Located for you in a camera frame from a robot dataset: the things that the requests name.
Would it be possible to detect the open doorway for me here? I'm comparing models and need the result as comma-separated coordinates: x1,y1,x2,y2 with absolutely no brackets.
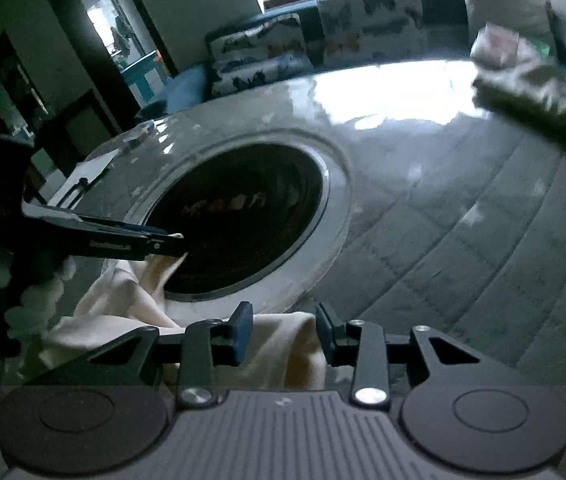
48,0,178,129

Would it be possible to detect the pink white folded cloth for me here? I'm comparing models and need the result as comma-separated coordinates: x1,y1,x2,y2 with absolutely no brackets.
470,24,519,70

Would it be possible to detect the cream white fleece garment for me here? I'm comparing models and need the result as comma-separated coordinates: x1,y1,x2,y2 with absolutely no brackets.
40,256,327,390

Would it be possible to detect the blue sofa bed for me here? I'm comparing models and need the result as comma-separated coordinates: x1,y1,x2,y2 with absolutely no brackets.
135,0,566,122

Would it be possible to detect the butterfly pillow far left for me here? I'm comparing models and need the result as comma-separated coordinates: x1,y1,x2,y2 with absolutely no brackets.
208,13,313,98

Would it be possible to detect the green floral folded cloth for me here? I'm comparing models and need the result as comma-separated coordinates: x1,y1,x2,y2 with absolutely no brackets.
470,41,566,145

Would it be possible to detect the white paper sheet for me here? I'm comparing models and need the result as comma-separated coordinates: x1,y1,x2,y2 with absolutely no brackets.
48,148,120,207

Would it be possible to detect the butterfly pillow upright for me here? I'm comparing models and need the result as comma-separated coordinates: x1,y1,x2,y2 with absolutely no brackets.
316,0,428,68

